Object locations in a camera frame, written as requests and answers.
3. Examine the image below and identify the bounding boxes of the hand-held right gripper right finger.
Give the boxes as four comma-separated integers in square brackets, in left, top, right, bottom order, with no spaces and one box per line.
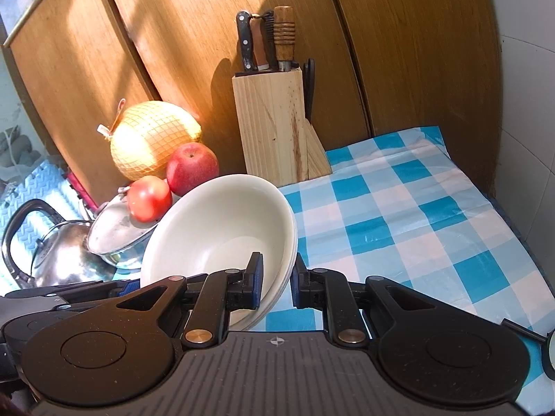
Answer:
[291,253,438,347]

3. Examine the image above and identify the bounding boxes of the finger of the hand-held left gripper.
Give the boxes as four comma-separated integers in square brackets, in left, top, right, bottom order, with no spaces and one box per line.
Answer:
[4,279,144,310]

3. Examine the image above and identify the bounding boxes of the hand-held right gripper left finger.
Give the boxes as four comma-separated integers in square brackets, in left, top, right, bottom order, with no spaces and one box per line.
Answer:
[102,251,264,349]

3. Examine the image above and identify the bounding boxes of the red tomato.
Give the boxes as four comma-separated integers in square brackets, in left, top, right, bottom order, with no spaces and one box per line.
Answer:
[127,175,173,224]

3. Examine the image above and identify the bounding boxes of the red apple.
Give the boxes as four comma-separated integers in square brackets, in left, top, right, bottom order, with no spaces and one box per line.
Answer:
[166,142,220,197]

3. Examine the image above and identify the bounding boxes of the blue checkered tablecloth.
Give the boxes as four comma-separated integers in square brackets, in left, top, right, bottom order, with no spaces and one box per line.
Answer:
[108,125,555,414]

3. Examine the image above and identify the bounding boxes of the blue foam mat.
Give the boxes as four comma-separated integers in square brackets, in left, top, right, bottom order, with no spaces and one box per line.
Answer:
[0,158,94,278]

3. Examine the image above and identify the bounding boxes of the yellow pomelo in net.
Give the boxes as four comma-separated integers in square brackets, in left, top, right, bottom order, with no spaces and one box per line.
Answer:
[97,99,202,183]

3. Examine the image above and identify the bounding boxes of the wooden knife block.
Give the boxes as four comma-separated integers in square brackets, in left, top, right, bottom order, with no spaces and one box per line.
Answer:
[232,67,332,183]

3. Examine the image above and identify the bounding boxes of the wooden cabinet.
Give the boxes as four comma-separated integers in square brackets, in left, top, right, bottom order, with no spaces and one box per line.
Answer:
[2,0,504,209]

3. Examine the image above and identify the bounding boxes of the steel kettle with black handle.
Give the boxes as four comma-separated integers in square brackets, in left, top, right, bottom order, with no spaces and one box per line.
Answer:
[1,199,118,289]

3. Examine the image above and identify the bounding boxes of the brown smooth handle knife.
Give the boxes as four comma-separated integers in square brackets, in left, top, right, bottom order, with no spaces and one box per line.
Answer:
[250,15,268,72]

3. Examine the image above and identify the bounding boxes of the black ribbed handle knife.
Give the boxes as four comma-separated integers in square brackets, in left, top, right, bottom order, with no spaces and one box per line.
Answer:
[262,13,278,72]

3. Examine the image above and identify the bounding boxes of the wooden ribbed handle knife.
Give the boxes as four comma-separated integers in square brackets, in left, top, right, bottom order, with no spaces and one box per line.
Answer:
[273,6,298,72]

